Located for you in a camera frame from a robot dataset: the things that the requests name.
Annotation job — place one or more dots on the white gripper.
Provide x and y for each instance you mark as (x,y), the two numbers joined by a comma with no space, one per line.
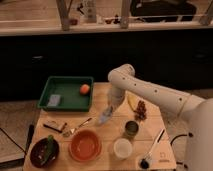
(116,97)

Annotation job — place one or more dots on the blue towel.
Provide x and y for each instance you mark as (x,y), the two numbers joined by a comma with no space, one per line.
(105,115)

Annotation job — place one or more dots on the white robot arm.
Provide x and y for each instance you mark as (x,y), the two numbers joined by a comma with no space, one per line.
(196,111)

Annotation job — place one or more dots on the yellow banana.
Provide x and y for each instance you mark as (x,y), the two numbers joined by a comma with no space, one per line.
(132,101)

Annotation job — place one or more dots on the dark red grapes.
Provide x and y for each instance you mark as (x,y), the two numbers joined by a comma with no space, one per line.
(140,112)

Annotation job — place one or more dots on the orange fruit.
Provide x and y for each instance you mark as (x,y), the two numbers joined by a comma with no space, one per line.
(84,89)

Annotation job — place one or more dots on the metal cup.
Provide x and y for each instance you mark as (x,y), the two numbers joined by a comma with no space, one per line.
(131,129)

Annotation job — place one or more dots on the green plastic tray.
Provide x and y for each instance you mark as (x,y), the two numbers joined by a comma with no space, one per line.
(68,88)

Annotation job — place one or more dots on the white cup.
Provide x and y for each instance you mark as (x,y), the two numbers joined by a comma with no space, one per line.
(122,148)

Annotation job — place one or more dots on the metal fork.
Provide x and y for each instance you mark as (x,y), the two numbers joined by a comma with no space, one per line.
(73,130)

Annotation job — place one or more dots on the orange bowl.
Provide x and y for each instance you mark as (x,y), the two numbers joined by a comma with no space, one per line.
(85,146)

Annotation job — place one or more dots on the green vegetable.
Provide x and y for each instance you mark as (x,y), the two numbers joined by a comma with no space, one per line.
(49,149)

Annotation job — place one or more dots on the wooden table leg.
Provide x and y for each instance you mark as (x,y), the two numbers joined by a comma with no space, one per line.
(124,21)
(63,14)

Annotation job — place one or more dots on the black bag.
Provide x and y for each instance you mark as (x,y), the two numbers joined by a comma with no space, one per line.
(162,10)

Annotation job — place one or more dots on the dark brown bowl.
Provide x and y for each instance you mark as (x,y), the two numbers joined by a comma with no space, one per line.
(38,152)

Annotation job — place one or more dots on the long handled brush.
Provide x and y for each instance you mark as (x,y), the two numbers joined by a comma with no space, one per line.
(145,161)

